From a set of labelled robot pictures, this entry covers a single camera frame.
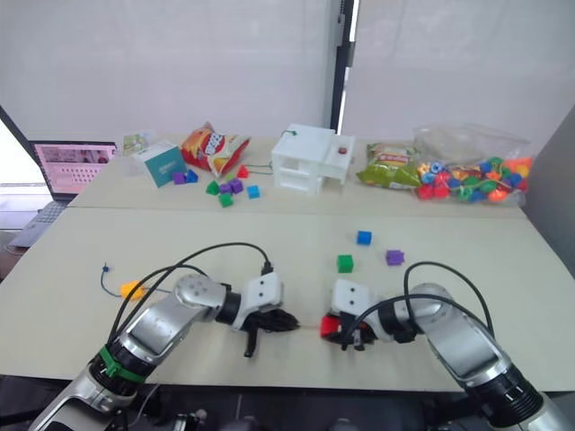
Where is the colourful picture card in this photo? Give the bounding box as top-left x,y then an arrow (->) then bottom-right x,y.
123,129 -> 156,156

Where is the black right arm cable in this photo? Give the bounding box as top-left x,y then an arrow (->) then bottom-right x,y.
341,261 -> 497,351

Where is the black device with white knob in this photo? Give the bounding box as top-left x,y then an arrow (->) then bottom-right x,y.
172,406 -> 208,431

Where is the clear bag of coloured beads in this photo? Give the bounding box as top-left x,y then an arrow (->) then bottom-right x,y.
411,124 -> 534,207

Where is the grey partition panel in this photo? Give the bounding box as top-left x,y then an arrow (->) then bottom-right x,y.
523,105 -> 575,270

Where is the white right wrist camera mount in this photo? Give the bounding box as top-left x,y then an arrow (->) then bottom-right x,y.
330,278 -> 375,321

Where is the green lace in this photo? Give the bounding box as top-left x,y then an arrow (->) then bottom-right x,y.
244,128 -> 298,176

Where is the green chip bag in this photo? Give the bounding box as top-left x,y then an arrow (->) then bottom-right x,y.
357,142 -> 423,189

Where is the white model cabinet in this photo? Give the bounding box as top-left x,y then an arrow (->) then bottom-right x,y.
270,123 -> 357,195

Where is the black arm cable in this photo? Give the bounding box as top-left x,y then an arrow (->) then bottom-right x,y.
341,261 -> 497,351
109,242 -> 274,347
110,263 -> 208,345

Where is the yellow plastic block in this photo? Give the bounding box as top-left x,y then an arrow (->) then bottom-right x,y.
119,279 -> 147,301

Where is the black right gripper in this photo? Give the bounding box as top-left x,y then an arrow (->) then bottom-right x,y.
323,307 -> 379,350

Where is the black framed white panel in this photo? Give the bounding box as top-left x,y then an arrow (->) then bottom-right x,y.
0,105 -> 49,198

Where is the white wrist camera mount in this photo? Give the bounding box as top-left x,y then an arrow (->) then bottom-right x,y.
229,272 -> 286,334
330,278 -> 375,321

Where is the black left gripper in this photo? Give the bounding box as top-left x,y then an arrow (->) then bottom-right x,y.
244,307 -> 301,359

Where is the white box with teal print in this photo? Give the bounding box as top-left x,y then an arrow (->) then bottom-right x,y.
143,140 -> 186,188

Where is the green cable tie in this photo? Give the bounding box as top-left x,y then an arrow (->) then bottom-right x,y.
98,344 -> 150,383

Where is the red chip bag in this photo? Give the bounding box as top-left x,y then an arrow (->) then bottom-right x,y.
181,121 -> 252,177

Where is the grey laptop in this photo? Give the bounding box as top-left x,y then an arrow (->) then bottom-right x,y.
7,140 -> 119,251

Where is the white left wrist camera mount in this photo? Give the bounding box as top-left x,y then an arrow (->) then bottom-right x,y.
229,272 -> 286,334

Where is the black window pillar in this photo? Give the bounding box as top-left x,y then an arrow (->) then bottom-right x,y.
330,0 -> 360,135

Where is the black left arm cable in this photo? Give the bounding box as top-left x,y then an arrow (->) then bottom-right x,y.
110,263 -> 208,345
109,242 -> 274,347

